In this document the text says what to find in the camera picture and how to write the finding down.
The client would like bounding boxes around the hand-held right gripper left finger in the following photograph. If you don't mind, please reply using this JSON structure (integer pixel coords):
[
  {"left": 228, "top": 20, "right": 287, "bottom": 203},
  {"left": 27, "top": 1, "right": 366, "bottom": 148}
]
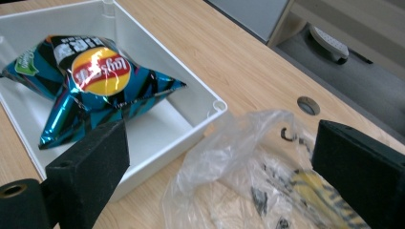
[{"left": 44, "top": 118, "right": 131, "bottom": 229}]

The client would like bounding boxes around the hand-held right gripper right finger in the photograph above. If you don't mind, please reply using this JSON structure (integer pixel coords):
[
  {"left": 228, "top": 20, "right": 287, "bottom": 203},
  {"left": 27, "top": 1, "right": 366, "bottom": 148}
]
[{"left": 310, "top": 119, "right": 405, "bottom": 229}]

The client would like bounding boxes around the white plastic tray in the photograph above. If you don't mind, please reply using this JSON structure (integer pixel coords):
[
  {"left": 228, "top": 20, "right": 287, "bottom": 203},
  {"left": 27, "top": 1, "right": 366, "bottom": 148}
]
[{"left": 0, "top": 0, "right": 229, "bottom": 203}]

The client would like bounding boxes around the blue chip packet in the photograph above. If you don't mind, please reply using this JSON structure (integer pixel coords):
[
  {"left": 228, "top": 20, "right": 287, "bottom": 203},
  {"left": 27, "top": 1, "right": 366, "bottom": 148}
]
[{"left": 0, "top": 34, "right": 188, "bottom": 151}]

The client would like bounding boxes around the clear plastic bag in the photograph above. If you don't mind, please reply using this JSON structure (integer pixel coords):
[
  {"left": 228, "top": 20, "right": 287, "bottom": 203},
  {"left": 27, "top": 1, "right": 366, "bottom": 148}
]
[{"left": 160, "top": 109, "right": 373, "bottom": 229}]

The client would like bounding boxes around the office chair base leg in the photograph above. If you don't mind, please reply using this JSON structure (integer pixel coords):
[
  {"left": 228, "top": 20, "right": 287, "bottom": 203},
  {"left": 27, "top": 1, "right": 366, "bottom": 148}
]
[{"left": 309, "top": 25, "right": 351, "bottom": 65}]

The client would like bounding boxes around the grey table cable grommet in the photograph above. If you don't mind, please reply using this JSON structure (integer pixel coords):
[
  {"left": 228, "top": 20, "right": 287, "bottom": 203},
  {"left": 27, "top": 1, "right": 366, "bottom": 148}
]
[{"left": 296, "top": 95, "right": 321, "bottom": 116}]

